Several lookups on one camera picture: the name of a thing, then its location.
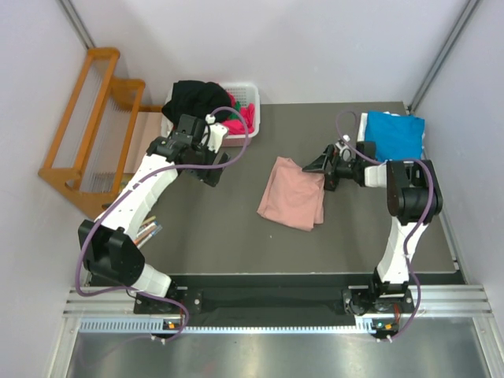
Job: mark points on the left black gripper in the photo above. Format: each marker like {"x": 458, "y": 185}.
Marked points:
{"x": 213, "y": 168}

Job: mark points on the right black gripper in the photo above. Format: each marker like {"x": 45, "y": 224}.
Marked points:
{"x": 320, "y": 165}

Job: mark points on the pink t shirt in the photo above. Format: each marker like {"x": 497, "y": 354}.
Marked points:
{"x": 292, "y": 197}

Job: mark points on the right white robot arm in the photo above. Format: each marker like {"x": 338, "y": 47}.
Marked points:
{"x": 413, "y": 200}

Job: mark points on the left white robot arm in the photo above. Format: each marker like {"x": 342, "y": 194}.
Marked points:
{"x": 108, "y": 248}

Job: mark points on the magenta t shirt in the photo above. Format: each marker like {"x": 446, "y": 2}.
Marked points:
{"x": 235, "y": 125}

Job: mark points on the black t shirt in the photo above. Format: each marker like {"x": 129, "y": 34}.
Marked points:
{"x": 194, "y": 98}

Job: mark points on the white folded t shirt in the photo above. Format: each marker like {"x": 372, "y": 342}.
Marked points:
{"x": 361, "y": 126}

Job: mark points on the white plastic laundry basket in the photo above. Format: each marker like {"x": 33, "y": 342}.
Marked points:
{"x": 243, "y": 92}

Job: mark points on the blue folded t shirt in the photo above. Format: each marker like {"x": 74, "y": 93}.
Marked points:
{"x": 398, "y": 154}

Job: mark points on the bundle of marker pens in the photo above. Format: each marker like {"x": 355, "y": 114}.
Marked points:
{"x": 147, "y": 228}

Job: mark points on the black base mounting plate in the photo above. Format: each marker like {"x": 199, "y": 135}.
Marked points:
{"x": 269, "y": 300}

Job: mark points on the orange wooden rack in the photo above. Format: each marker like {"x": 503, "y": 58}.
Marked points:
{"x": 102, "y": 135}

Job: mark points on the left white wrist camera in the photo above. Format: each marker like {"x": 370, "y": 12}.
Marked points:
{"x": 215, "y": 135}

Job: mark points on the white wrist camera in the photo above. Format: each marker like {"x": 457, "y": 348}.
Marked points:
{"x": 343, "y": 145}
{"x": 215, "y": 135}

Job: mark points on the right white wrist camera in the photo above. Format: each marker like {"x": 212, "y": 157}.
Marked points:
{"x": 343, "y": 145}

